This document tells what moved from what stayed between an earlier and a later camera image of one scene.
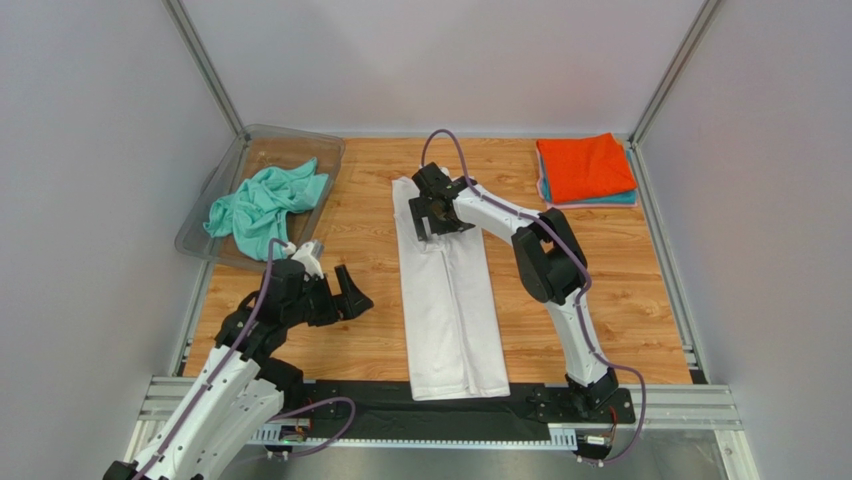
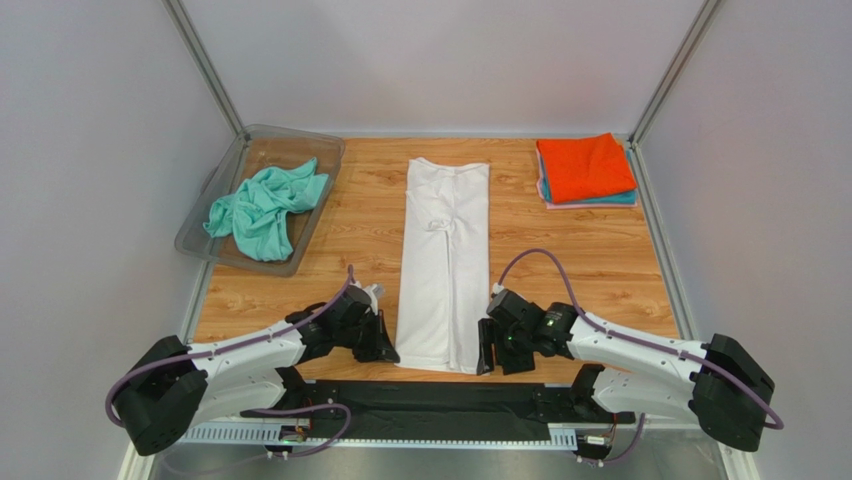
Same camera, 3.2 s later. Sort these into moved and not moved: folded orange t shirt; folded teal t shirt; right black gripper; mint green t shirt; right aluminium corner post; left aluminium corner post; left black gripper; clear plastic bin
Moved: left black gripper; right black gripper
Not moved: left aluminium corner post; folded orange t shirt; clear plastic bin; mint green t shirt; folded teal t shirt; right aluminium corner post
